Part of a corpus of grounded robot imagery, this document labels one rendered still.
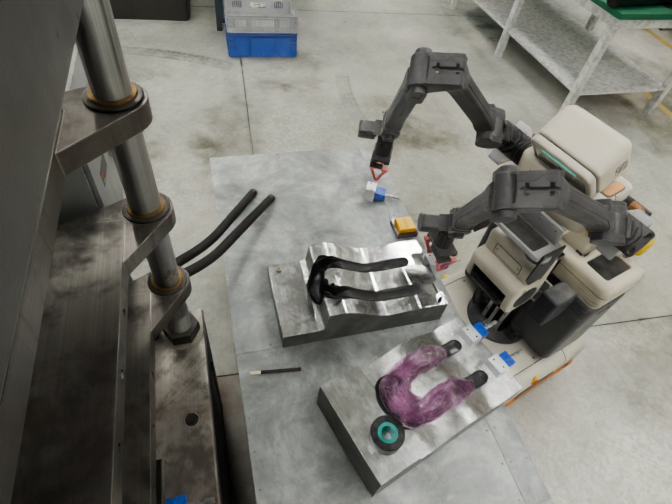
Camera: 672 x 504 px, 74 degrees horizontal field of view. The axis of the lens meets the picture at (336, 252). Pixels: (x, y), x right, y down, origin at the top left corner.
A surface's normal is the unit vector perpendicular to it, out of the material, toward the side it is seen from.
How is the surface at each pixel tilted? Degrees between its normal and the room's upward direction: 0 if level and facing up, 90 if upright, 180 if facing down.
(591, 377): 0
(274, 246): 0
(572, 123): 42
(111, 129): 90
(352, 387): 0
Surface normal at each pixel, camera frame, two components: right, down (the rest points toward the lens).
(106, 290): 0.11, -0.65
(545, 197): -0.44, -0.12
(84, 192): 0.26, 0.76
